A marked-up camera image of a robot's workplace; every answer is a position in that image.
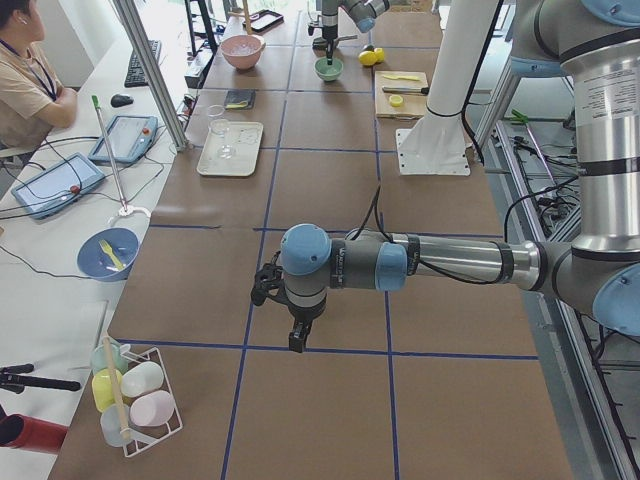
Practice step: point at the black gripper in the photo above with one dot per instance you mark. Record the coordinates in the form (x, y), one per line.
(304, 316)
(329, 32)

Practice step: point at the green bowl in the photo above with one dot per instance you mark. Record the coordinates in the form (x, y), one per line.
(328, 70)

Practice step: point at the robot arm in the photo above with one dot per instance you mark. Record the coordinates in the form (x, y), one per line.
(596, 43)
(362, 13)

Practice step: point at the steel ice scoop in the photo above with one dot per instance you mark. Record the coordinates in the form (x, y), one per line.
(320, 43)

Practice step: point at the pink bowl with ice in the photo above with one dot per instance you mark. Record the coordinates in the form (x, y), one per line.
(243, 51)

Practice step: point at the blue bowl with fork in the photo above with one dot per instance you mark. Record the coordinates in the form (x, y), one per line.
(108, 256)

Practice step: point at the yellow lemon front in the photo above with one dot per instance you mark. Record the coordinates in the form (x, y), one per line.
(368, 58)

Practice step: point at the yellow lemon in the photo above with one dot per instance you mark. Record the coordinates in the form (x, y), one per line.
(368, 58)
(379, 54)

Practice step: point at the yellow lemon rear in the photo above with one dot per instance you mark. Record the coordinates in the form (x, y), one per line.
(379, 54)

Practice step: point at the steel muddler black tip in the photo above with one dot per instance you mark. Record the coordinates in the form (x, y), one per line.
(406, 90)

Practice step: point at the lemon half slice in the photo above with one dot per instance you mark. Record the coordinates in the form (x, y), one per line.
(396, 100)

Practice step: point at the yellow plastic knife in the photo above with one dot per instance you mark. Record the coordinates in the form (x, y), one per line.
(402, 77)

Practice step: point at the wooden cup stand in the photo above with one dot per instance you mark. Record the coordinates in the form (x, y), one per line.
(243, 12)

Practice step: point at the bamboo cutting board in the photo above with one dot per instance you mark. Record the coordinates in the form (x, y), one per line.
(414, 106)

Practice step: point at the grey folded cloth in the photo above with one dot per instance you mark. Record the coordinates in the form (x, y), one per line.
(239, 99)

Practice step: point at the cream bear tray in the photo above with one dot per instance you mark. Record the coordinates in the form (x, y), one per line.
(246, 138)

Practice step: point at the glass petri dish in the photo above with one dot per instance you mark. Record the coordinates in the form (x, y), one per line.
(215, 111)

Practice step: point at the clear wine glass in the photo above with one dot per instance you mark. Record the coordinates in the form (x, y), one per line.
(219, 128)

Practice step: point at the black computer mouse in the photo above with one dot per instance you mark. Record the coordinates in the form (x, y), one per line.
(121, 100)

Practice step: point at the far teach pendant tablet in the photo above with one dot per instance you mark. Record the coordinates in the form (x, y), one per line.
(131, 136)

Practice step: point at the teach pendant tablet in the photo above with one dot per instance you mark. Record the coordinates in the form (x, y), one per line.
(131, 136)
(58, 186)

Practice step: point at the rod with green tip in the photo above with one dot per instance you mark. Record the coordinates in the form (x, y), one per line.
(126, 210)

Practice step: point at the black tripod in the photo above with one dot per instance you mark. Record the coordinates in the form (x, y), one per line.
(16, 379)

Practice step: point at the near teach pendant tablet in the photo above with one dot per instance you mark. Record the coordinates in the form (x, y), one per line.
(58, 186)

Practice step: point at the red cylinder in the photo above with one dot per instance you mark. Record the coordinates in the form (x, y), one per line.
(32, 434)

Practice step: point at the seated person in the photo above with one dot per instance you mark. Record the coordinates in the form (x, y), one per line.
(33, 100)

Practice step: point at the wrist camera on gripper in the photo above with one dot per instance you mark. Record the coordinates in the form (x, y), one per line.
(269, 283)
(313, 25)

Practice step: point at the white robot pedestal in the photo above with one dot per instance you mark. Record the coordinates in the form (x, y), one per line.
(436, 144)

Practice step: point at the white wire cup rack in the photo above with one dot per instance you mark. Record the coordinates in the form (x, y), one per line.
(134, 397)

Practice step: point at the aluminium frame post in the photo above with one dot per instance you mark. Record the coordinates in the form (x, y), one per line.
(133, 26)

